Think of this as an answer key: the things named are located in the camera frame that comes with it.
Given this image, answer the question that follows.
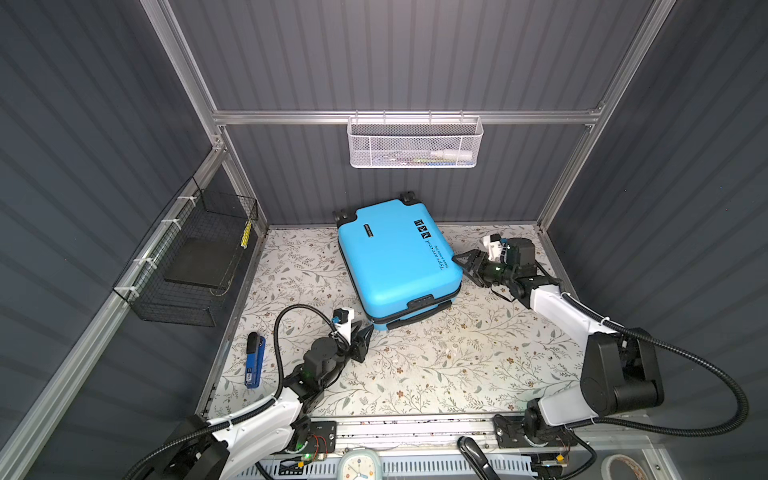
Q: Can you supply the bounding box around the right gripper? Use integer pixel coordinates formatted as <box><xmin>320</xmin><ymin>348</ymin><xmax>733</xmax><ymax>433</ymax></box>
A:
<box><xmin>452</xmin><ymin>250</ymin><xmax>514</xmax><ymax>289</ymax></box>

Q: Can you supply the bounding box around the blue hardshell suitcase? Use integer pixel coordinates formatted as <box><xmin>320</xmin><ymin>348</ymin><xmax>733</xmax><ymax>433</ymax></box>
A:
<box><xmin>333</xmin><ymin>191</ymin><xmax>463</xmax><ymax>331</ymax></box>

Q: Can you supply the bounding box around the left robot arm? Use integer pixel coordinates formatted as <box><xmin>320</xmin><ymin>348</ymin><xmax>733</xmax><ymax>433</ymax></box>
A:
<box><xmin>125</xmin><ymin>321</ymin><xmax>373</xmax><ymax>479</ymax></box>

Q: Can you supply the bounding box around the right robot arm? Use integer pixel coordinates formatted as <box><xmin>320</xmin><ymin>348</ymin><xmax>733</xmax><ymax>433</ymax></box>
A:
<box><xmin>453</xmin><ymin>234</ymin><xmax>664</xmax><ymax>446</ymax></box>

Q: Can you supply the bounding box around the blue flat object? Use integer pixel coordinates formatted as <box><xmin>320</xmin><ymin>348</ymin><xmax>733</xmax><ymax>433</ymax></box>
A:
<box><xmin>244</xmin><ymin>332</ymin><xmax>266</xmax><ymax>389</ymax></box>

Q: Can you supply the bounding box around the white bottle in basket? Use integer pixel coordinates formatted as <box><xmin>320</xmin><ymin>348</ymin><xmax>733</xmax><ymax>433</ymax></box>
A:
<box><xmin>430</xmin><ymin>149</ymin><xmax>475</xmax><ymax>164</ymax></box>

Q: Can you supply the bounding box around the small white clock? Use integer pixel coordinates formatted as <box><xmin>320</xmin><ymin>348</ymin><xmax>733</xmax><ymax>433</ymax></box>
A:
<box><xmin>336</xmin><ymin>449</ymin><xmax>384</xmax><ymax>480</ymax></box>

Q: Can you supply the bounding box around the yellow marker in basket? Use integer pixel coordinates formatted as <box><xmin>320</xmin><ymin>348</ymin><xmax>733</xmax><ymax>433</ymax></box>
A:
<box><xmin>240</xmin><ymin>220</ymin><xmax>252</xmax><ymax>249</ymax></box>

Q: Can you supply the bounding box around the white tape roll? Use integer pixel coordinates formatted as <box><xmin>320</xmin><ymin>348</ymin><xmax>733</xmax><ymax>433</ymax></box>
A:
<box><xmin>600</xmin><ymin>454</ymin><xmax>649</xmax><ymax>480</ymax></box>

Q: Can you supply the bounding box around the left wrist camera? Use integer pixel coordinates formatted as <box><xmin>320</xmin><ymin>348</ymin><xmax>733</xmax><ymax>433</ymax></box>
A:
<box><xmin>332</xmin><ymin>308</ymin><xmax>355</xmax><ymax>344</ymax></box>

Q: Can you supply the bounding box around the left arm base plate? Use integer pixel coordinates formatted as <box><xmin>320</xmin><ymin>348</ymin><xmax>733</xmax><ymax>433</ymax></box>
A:
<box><xmin>284</xmin><ymin>417</ymin><xmax>338</xmax><ymax>455</ymax></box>

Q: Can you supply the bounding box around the white wire mesh basket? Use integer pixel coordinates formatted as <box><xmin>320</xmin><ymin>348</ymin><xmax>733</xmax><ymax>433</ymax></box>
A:
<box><xmin>346</xmin><ymin>115</ymin><xmax>484</xmax><ymax>169</ymax></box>

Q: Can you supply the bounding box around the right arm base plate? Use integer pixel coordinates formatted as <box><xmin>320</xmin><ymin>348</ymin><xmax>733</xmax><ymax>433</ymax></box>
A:
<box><xmin>492</xmin><ymin>414</ymin><xmax>577</xmax><ymax>448</ymax></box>

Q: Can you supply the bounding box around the black handle tool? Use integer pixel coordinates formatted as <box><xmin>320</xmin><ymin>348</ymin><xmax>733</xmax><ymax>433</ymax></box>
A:
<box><xmin>457</xmin><ymin>436</ymin><xmax>500</xmax><ymax>480</ymax></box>

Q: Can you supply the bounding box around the black wire wall basket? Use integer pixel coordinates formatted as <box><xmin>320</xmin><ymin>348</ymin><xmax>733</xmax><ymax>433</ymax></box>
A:
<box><xmin>113</xmin><ymin>184</ymin><xmax>259</xmax><ymax>328</ymax></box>

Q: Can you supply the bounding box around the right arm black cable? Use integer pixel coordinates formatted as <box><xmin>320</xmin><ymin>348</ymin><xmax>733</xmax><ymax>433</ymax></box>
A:
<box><xmin>557</xmin><ymin>287</ymin><xmax>750</xmax><ymax>438</ymax></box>

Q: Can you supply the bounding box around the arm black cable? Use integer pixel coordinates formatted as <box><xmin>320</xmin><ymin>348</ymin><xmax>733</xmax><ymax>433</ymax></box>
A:
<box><xmin>557</xmin><ymin>287</ymin><xmax>750</xmax><ymax>438</ymax></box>
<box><xmin>119</xmin><ymin>303</ymin><xmax>349</xmax><ymax>480</ymax></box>

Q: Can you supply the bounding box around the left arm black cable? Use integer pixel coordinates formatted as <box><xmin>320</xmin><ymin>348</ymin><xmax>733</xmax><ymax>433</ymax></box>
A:
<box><xmin>119</xmin><ymin>303</ymin><xmax>349</xmax><ymax>480</ymax></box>

